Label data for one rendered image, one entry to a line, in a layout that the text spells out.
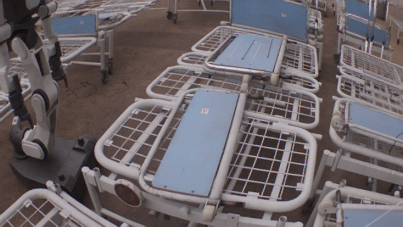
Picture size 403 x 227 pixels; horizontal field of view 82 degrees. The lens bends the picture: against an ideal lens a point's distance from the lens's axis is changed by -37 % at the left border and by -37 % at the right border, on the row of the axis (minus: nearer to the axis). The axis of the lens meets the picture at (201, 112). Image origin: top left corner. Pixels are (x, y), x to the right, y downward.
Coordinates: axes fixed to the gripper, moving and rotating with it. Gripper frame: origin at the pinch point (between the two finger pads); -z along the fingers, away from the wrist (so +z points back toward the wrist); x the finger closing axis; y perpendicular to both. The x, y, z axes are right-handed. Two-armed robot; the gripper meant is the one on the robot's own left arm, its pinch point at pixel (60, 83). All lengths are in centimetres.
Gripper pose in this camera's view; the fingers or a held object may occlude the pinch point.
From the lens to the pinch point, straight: 182.4
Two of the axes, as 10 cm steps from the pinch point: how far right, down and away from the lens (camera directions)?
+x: 9.8, -0.8, -1.9
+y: 1.3, -5.0, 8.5
